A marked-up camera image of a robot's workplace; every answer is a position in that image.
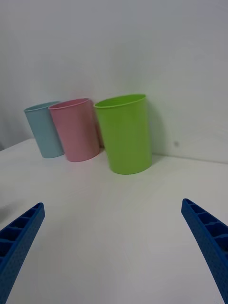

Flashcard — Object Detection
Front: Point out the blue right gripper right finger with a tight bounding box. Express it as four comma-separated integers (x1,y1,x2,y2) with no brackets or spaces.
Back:
181,198,228,304

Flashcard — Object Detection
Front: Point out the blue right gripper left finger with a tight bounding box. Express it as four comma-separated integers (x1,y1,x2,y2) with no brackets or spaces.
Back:
0,202,46,304

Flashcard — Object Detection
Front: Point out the pale blue plastic bin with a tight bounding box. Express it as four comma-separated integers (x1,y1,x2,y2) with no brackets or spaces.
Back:
23,101,65,159

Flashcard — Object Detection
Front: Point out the pink plastic bin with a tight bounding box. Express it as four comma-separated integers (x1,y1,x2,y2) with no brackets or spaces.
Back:
48,97,105,162

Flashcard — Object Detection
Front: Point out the green plastic bin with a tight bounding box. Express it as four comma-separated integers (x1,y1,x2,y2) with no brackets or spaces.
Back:
93,94,152,175

